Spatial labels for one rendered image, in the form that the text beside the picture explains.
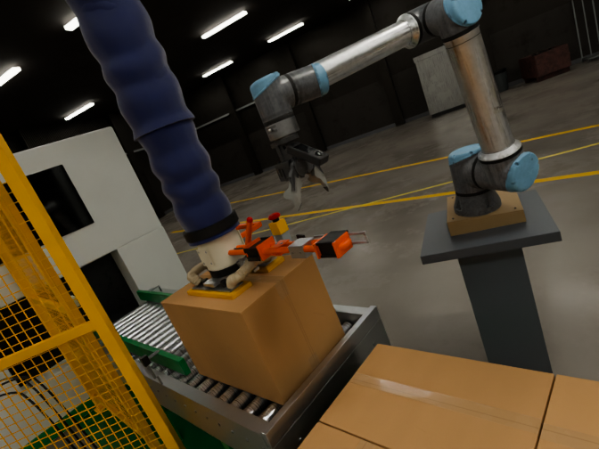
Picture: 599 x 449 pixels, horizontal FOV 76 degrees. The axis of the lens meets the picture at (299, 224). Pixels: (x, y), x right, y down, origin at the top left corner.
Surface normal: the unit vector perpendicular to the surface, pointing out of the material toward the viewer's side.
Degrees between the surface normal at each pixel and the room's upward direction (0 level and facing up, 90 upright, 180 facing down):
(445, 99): 90
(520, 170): 100
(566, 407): 0
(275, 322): 90
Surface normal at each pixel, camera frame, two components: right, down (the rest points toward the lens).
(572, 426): -0.36, -0.90
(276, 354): 0.70, -0.08
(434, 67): -0.36, 0.38
